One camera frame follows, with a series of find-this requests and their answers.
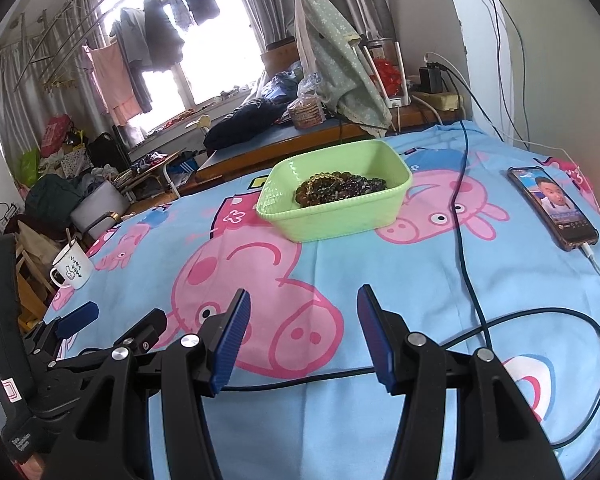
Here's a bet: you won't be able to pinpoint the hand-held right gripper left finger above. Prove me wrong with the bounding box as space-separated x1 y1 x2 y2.
42 288 251 480

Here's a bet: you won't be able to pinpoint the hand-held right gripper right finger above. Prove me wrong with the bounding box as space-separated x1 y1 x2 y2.
356 284 566 480

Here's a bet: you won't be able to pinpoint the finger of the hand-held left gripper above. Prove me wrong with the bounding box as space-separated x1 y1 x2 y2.
115 308 168 356
54 302 99 343

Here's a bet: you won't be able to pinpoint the green plastic basket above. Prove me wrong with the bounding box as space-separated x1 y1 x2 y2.
256 140 413 243

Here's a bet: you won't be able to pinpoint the brown bead bracelet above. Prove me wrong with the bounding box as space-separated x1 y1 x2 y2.
296 180 333 207

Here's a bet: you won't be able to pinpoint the white enamel mug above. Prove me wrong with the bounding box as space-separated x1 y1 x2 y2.
50 240 95 290

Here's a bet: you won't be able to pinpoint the wooden chair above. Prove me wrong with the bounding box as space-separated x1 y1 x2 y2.
10 220 71 331

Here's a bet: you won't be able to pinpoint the blue pink printed blanket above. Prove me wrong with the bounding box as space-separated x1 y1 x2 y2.
45 120 600 480

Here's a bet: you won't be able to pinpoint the grey storage box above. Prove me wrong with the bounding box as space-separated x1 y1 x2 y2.
70 180 131 233

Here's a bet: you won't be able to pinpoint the dark green bag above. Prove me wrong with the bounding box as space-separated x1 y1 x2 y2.
26 174 83 221

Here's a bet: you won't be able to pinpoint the black suitcase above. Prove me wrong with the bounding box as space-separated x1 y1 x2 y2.
87 132 131 171

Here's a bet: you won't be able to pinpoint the red bag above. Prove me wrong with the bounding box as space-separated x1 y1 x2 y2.
40 115 73 158

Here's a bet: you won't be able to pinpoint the wooden framed bed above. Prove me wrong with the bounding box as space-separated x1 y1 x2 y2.
195 40 463 183

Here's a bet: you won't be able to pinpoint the dark blue clothing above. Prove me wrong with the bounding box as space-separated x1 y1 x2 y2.
203 97 293 151

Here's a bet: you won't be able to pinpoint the smartphone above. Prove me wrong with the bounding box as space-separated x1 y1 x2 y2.
508 166 599 252

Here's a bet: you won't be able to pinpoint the plastic bag of biscuits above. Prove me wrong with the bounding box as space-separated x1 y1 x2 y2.
286 74 327 129

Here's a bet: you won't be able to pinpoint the pink hanging garment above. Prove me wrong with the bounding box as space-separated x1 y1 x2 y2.
82 42 141 123

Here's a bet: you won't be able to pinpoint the beige power strip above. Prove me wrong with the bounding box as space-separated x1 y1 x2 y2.
411 90 465 112

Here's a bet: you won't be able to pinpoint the blender with red contents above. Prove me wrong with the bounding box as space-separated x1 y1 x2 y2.
364 37 411 109

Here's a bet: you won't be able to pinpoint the black charger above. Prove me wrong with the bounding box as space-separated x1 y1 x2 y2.
419 62 447 93

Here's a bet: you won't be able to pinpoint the grey hanging shirt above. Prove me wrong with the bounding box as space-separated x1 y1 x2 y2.
111 7 153 113

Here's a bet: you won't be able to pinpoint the clothes drying rack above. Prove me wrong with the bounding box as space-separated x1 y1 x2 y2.
12 0 241 91

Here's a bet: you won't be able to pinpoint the green floral cloth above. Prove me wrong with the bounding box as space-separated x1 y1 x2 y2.
294 0 394 138

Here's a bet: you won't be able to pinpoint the dark hanging jacket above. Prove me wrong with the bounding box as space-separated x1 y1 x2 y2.
142 0 183 71

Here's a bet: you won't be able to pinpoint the small grey hanging garment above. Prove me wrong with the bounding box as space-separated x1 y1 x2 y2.
167 0 191 28

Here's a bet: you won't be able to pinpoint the small dark hanging garment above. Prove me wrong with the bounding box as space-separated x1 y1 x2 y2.
185 0 221 23

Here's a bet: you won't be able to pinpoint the black wall cables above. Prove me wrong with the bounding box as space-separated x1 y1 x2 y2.
467 0 531 148

